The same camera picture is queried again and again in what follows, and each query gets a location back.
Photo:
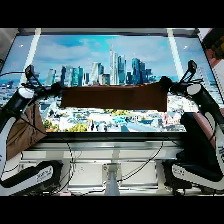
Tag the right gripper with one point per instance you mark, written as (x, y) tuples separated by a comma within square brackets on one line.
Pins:
[(165, 83)]

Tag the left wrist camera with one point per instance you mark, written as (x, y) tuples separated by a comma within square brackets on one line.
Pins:
[(30, 75)]

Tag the brown garment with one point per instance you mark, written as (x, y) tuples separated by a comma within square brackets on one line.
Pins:
[(113, 97)]

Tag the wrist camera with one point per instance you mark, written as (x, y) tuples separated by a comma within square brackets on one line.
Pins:
[(190, 70), (30, 75)]

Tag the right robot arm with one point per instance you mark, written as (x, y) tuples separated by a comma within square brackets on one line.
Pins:
[(203, 100)]

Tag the tan garment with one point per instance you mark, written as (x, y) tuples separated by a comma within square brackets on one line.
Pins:
[(25, 133)]

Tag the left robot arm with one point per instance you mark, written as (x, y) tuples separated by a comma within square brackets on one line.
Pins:
[(16, 103)]

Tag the silver frame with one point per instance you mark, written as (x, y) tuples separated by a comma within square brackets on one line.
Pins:
[(110, 156)]

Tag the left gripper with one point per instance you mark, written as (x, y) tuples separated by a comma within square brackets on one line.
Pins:
[(56, 89)]

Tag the heap of clothes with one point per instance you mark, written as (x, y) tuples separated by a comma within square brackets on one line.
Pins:
[(215, 41)]

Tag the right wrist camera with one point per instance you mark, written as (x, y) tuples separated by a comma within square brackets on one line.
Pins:
[(190, 70)]

